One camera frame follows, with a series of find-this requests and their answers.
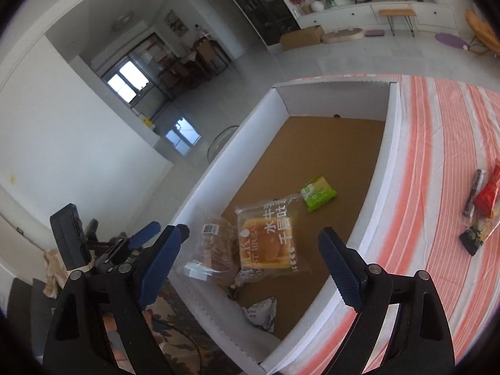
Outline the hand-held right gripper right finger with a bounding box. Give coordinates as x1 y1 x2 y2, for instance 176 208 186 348
317 227 456 375

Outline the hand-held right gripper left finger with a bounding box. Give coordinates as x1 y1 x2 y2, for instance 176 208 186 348
42 224 185 375

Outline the clear brown bread packet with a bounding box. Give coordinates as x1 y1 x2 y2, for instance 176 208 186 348
174 213 241 283

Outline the yellow toast bread packet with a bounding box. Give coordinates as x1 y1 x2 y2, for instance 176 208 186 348
234 193 314 287

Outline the green snack packet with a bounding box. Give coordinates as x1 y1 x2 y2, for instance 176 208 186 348
300 175 338 213

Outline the white triangular snack packet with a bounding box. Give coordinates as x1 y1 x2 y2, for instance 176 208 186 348
242 297 278 333

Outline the white cardboard box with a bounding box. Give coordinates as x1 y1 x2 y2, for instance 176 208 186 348
168 80 401 375

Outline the floral patterned cloth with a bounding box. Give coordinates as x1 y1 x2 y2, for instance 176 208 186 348
142 281 243 375

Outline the green sausage packet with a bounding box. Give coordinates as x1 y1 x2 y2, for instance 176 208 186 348
459 217 500 257

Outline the kitchen window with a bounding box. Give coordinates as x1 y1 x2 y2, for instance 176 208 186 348
107 62 148 103

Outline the silver snack stick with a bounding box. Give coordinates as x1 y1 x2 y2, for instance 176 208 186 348
462 169 487 220

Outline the red snack packet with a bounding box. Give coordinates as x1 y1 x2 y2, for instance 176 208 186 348
474 164 500 217

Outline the dining table with chairs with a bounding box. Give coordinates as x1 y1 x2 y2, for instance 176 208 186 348
160 35 232 87

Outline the brown cardboard box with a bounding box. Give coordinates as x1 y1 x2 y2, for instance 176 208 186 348
279 25 325 52

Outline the beige pet bed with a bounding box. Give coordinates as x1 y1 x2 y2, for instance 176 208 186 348
322 27 364 44

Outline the dark glass display cabinet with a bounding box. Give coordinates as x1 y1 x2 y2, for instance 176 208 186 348
207 0 301 46

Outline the purple round mat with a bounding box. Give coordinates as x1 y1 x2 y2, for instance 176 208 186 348
435 32 473 50

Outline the white television cabinet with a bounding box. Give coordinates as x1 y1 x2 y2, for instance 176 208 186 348
293 0 458 37

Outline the wooden bench with metal legs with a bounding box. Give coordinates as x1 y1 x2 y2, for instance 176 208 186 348
379 9 417 38

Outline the yellow lounge chair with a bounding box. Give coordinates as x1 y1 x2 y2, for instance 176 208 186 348
464 9 500 56

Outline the framed wall picture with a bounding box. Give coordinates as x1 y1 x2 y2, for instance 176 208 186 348
164 10 188 34

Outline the ring ceiling lamp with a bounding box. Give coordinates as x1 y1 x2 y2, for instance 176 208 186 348
111 13 136 30

